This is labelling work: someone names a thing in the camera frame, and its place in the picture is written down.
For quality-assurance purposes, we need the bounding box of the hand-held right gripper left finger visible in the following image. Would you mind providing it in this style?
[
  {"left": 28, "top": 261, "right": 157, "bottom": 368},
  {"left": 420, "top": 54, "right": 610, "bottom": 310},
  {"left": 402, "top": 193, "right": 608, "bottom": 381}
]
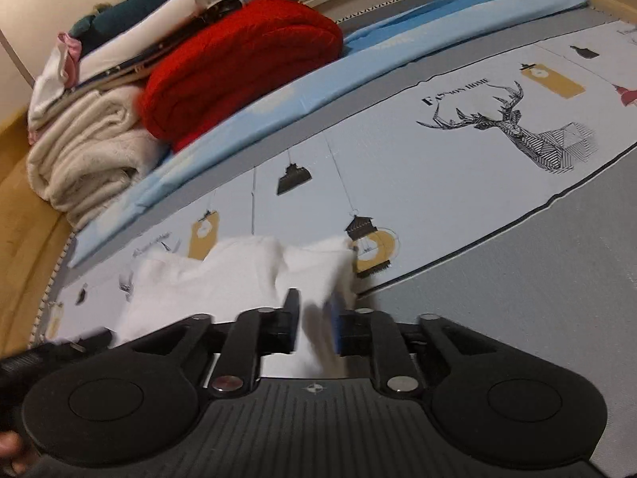
[{"left": 124, "top": 287, "right": 302, "bottom": 400}]

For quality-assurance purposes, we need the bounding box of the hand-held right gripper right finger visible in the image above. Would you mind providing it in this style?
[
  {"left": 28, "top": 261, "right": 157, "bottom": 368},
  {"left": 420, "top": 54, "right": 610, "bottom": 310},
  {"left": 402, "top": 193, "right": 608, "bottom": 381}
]
[{"left": 325, "top": 296, "right": 499, "bottom": 398}]

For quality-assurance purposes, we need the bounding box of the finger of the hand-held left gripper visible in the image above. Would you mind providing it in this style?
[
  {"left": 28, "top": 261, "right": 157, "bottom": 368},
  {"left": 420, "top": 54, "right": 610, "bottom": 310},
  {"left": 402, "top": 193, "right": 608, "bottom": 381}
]
[{"left": 50, "top": 327, "right": 113, "bottom": 360}]

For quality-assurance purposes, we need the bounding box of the white t-shirt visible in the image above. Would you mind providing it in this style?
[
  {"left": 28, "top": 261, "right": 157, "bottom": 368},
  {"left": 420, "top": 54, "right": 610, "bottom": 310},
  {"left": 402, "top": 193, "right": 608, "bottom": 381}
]
[{"left": 110, "top": 235, "right": 358, "bottom": 380}]

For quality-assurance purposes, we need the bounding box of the person's left hand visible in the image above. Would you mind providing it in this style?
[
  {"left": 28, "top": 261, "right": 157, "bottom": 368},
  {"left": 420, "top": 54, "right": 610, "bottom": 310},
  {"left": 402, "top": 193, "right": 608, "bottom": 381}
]
[{"left": 0, "top": 430, "right": 35, "bottom": 477}]

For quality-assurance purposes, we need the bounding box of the cream folded blanket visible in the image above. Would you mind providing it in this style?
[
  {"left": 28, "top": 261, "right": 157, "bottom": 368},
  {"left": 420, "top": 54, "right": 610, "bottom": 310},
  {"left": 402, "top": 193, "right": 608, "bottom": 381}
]
[{"left": 26, "top": 84, "right": 166, "bottom": 229}]

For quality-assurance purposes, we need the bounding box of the deer print bed sheet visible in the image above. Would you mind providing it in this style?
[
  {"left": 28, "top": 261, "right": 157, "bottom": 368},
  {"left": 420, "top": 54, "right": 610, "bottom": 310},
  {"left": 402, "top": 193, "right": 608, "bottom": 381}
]
[{"left": 27, "top": 7, "right": 637, "bottom": 478}]

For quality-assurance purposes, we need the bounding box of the red knitted blanket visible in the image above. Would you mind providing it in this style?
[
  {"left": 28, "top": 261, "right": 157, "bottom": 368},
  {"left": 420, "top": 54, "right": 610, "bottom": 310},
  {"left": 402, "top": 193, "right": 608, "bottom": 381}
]
[{"left": 138, "top": 0, "right": 345, "bottom": 154}]

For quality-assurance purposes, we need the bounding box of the pink and white garment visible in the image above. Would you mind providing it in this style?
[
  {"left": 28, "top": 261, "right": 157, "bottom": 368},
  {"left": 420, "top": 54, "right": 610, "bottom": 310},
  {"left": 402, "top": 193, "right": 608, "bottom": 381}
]
[{"left": 27, "top": 32, "right": 84, "bottom": 133}]

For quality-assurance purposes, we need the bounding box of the light blue quilt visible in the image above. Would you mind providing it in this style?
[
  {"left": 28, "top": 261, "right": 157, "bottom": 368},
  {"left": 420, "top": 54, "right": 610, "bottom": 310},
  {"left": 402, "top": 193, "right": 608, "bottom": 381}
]
[{"left": 67, "top": 0, "right": 589, "bottom": 268}]

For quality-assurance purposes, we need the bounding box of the white folded garment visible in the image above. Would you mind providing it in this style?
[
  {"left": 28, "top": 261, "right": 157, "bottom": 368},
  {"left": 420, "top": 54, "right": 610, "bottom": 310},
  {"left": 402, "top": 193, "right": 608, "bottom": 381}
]
[{"left": 78, "top": 0, "right": 246, "bottom": 82}]

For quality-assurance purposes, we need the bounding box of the wooden bed frame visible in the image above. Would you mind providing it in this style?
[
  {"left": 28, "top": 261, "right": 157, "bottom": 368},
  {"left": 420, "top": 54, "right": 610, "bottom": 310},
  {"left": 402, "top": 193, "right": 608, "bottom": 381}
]
[{"left": 0, "top": 104, "right": 75, "bottom": 354}]

